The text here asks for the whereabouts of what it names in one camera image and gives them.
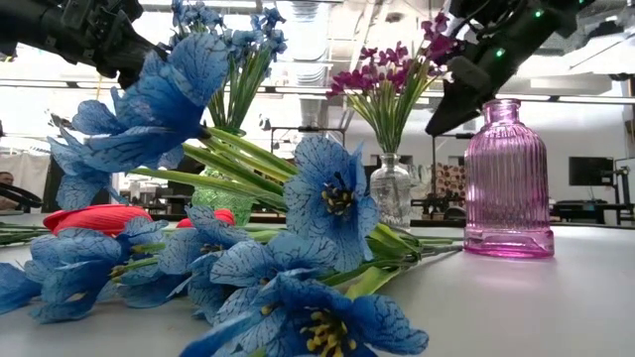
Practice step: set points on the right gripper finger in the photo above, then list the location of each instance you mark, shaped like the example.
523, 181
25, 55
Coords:
470, 74
461, 109

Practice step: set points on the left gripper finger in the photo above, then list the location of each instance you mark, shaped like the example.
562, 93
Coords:
124, 64

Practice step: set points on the purple artificial flower bunch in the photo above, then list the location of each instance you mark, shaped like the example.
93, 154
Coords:
20, 233
357, 79
439, 44

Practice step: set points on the blue artificial flower bunch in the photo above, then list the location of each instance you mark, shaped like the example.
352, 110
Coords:
268, 39
327, 198
198, 15

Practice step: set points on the green artificial flower stem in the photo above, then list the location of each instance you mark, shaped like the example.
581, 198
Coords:
94, 218

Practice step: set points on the red-pink artificial tulip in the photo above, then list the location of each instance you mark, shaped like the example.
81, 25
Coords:
225, 216

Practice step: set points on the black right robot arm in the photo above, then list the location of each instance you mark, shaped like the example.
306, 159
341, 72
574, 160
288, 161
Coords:
486, 15

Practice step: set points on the pink ribbed glass vase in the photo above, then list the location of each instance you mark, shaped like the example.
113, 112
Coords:
506, 188

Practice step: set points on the clear glass vase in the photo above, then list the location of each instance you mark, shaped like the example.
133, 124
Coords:
392, 198

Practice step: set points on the green glass vase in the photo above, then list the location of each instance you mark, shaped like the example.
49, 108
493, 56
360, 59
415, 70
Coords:
223, 201

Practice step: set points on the long ceiling light strip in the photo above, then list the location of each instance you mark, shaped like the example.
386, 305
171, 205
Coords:
546, 97

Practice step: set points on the spotted pattern tapestry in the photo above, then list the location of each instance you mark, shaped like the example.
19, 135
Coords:
451, 181

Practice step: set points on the black desk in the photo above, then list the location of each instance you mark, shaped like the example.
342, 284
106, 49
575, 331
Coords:
580, 210

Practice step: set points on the black monitor stand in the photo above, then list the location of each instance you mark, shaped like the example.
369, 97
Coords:
626, 188

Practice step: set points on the black rig frame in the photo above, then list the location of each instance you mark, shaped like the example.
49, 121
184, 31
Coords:
464, 135
307, 129

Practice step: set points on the black table frame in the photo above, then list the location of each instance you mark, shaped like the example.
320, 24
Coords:
436, 223

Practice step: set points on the black wall monitor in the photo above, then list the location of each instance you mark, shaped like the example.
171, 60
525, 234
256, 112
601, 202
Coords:
590, 171

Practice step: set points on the ribbed silver ventilation duct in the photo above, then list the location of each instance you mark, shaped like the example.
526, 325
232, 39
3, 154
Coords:
310, 111

